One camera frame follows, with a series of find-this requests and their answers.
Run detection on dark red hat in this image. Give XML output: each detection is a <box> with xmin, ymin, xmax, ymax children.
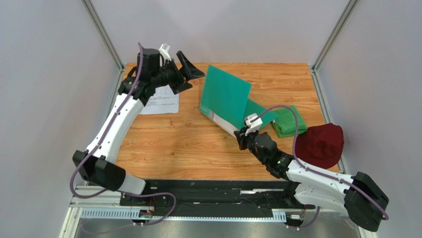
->
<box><xmin>294</xmin><ymin>123</ymin><xmax>345</xmax><ymax>169</ymax></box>

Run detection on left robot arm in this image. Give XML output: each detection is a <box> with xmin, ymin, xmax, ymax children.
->
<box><xmin>70</xmin><ymin>48</ymin><xmax>205</xmax><ymax>198</ymax></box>

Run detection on aluminium frame post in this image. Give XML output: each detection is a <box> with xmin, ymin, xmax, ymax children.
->
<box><xmin>81</xmin><ymin>0</ymin><xmax>124</xmax><ymax>72</ymax></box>
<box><xmin>311</xmin><ymin>0</ymin><xmax>360</xmax><ymax>72</ymax></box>

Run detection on right aluminium frame post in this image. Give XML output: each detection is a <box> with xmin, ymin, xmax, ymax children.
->
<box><xmin>311</xmin><ymin>0</ymin><xmax>360</xmax><ymax>72</ymax></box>

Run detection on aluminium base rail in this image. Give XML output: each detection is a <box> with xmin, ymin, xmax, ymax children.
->
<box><xmin>67</xmin><ymin>185</ymin><xmax>367</xmax><ymax>223</ymax></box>

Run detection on left aluminium frame post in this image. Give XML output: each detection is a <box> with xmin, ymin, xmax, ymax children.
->
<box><xmin>81</xmin><ymin>0</ymin><xmax>124</xmax><ymax>72</ymax></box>

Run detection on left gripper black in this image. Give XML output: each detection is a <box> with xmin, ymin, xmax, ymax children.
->
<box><xmin>152</xmin><ymin>52</ymin><xmax>205</xmax><ymax>95</ymax></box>

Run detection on green file folder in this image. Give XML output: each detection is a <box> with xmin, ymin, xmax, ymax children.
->
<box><xmin>199</xmin><ymin>65</ymin><xmax>265</xmax><ymax>137</ymax></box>

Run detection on printed paper sheet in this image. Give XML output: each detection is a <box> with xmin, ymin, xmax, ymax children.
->
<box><xmin>139</xmin><ymin>85</ymin><xmax>180</xmax><ymax>115</ymax></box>

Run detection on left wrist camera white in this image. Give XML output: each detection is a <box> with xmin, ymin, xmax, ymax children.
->
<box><xmin>158</xmin><ymin>43</ymin><xmax>172</xmax><ymax>61</ymax></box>

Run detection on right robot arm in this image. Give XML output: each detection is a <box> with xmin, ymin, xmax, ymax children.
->
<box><xmin>234</xmin><ymin>128</ymin><xmax>389</xmax><ymax>232</ymax></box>

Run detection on green folded cloth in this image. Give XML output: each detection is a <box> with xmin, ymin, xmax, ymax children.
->
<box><xmin>272</xmin><ymin>105</ymin><xmax>308</xmax><ymax>138</ymax></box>

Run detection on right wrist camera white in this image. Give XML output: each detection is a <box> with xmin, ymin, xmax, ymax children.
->
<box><xmin>244</xmin><ymin>113</ymin><xmax>263</xmax><ymax>135</ymax></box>

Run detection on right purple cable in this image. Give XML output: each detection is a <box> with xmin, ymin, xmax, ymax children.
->
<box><xmin>254</xmin><ymin>105</ymin><xmax>390</xmax><ymax>221</ymax></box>

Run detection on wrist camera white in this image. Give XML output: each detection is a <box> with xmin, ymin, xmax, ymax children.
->
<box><xmin>158</xmin><ymin>43</ymin><xmax>172</xmax><ymax>61</ymax></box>
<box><xmin>244</xmin><ymin>113</ymin><xmax>263</xmax><ymax>135</ymax></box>

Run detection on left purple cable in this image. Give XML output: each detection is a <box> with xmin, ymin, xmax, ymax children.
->
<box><xmin>69</xmin><ymin>42</ymin><xmax>177</xmax><ymax>227</ymax></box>

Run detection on purple cable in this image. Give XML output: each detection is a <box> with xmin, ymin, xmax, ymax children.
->
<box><xmin>254</xmin><ymin>105</ymin><xmax>390</xmax><ymax>221</ymax></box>
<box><xmin>69</xmin><ymin>42</ymin><xmax>177</xmax><ymax>227</ymax></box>

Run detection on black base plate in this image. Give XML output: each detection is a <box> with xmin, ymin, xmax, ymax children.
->
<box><xmin>119</xmin><ymin>179</ymin><xmax>315</xmax><ymax>218</ymax></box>

